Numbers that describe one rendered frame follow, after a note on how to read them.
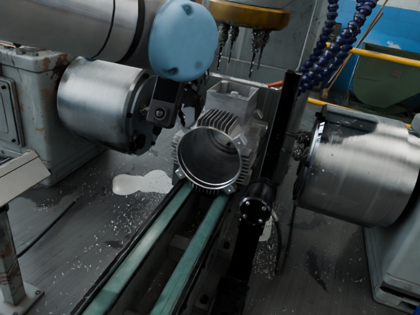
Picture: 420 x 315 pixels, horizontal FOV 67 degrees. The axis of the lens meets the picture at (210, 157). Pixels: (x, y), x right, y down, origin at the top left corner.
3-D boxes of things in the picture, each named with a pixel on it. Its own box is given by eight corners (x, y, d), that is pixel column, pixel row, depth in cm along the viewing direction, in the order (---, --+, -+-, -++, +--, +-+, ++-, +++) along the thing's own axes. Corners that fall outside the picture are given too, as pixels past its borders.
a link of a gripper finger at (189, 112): (207, 115, 72) (205, 85, 64) (197, 135, 69) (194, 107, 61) (194, 112, 72) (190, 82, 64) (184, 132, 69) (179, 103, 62)
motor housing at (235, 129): (197, 149, 96) (205, 88, 86) (257, 167, 91) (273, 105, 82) (167, 181, 79) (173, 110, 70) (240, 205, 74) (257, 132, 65)
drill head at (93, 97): (79, 112, 108) (74, 35, 96) (177, 139, 100) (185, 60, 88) (19, 140, 87) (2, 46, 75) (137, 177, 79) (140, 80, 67)
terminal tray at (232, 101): (217, 104, 87) (221, 79, 84) (254, 114, 85) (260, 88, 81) (201, 119, 77) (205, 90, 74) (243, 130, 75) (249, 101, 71)
